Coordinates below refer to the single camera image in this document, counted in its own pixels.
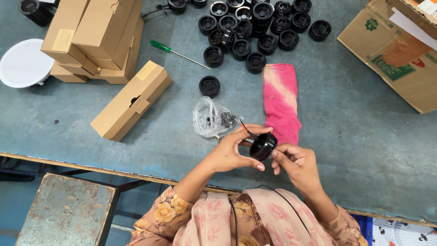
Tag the person's left hand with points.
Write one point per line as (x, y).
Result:
(228, 152)

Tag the person's right hand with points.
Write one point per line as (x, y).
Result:
(298, 164)

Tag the black finned lamp housing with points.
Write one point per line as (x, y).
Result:
(263, 147)

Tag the clear plastic bag of screws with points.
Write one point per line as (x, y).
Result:
(211, 118)

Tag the pink and cream cloth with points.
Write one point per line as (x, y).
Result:
(280, 102)

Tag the single black round housing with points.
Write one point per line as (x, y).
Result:
(209, 85)

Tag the pink floral scarf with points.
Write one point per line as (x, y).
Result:
(211, 222)

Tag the blue plastic crate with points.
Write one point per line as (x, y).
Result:
(362, 229)

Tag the brown floral dress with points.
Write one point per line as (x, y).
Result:
(160, 215)

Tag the long brown cardboard box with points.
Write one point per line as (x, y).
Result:
(131, 100)

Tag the pile of black housings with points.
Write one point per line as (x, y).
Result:
(259, 30)

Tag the white printed sheet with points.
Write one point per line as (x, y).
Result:
(406, 234)

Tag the large printed cardboard carton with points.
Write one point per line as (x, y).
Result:
(392, 51)

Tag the worn grey metal stool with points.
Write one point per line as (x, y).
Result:
(65, 211)

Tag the brown cardboard box yellow label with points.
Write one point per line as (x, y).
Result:
(65, 37)

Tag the white round downlight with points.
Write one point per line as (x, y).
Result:
(24, 63)

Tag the black cylindrical lamp body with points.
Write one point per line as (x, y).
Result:
(34, 10)

